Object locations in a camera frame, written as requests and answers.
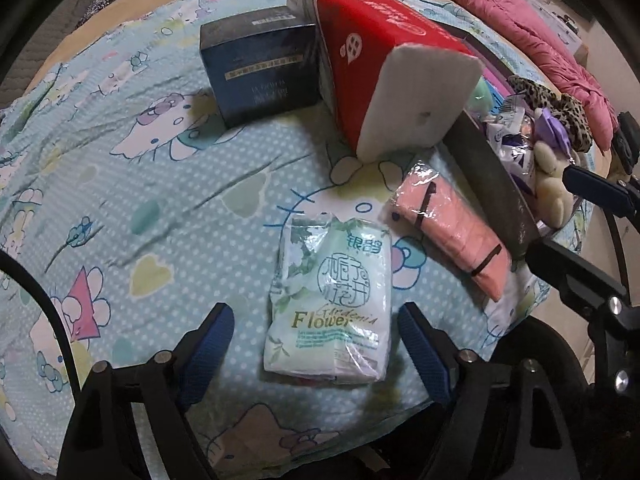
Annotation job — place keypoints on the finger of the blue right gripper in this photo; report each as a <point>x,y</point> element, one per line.
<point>620,199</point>

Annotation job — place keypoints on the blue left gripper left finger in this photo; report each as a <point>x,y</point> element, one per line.
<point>199,354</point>

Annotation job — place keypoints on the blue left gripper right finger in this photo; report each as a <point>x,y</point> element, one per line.
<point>432,352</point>

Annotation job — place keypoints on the cream plush purple dress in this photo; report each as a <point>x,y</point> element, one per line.
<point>552,154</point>

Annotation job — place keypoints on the leopard print scrunchie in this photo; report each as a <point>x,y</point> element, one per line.
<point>565,108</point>

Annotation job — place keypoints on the green floral tissue pack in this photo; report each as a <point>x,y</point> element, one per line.
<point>331,301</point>

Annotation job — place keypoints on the white blue snack packet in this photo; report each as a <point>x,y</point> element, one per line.
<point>510,134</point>

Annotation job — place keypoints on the green sponge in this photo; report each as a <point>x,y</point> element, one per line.
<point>480,101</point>

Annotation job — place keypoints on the dark clothes on chair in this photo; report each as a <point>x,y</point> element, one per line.
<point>626,141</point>

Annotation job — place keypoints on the purple tray box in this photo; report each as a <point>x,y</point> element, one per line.
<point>511,213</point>

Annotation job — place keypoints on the pink cloth pack in plastic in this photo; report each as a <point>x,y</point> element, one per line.
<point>426,208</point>

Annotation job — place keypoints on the white drawer cabinet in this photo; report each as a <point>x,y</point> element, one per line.
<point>563,26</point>

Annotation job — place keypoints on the Hello Kitty blue bedsheet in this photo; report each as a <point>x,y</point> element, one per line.
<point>135,209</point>

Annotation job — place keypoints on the pink quilt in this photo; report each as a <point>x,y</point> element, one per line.
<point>519,23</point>

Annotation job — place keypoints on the red tissue box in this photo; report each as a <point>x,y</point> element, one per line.
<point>392,78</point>

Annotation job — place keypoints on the dark blue cosmetic box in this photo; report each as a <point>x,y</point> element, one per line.
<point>261,63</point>

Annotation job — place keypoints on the grey quilted sofa cover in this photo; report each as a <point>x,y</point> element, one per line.
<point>59,24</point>

